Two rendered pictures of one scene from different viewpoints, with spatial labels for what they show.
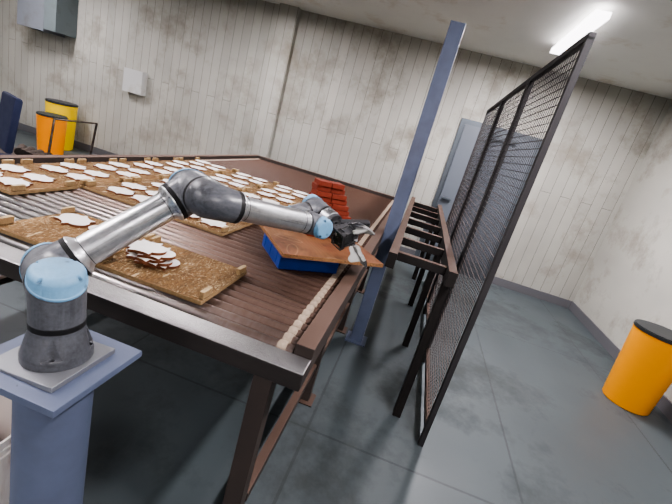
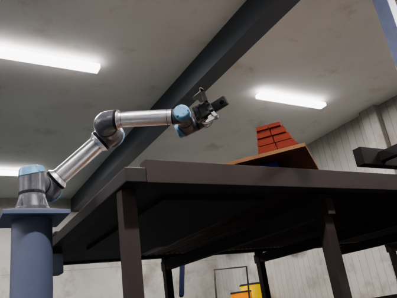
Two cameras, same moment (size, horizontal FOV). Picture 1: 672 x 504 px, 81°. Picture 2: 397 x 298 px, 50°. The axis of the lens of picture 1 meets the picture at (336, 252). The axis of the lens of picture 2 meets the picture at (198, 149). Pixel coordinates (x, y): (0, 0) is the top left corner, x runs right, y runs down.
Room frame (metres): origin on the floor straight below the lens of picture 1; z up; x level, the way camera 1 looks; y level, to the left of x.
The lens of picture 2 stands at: (0.18, -1.31, 0.38)
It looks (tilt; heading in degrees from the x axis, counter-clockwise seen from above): 21 degrees up; 49
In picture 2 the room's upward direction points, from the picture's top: 8 degrees counter-clockwise
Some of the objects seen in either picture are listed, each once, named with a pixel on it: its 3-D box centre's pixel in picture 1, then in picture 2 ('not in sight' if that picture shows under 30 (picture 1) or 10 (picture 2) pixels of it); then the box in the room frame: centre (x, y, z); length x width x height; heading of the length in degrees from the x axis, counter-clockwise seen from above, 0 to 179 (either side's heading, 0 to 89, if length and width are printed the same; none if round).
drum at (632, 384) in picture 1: (644, 367); not in sight; (3.18, -2.84, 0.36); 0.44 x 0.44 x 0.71
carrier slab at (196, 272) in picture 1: (177, 268); not in sight; (1.34, 0.56, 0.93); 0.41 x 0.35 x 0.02; 82
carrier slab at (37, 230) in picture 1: (81, 234); not in sight; (1.40, 0.97, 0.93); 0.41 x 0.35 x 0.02; 82
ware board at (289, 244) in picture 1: (316, 240); (266, 169); (1.86, 0.11, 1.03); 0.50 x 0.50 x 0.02; 29
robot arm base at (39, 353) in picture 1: (57, 336); (32, 203); (0.80, 0.59, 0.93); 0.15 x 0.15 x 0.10
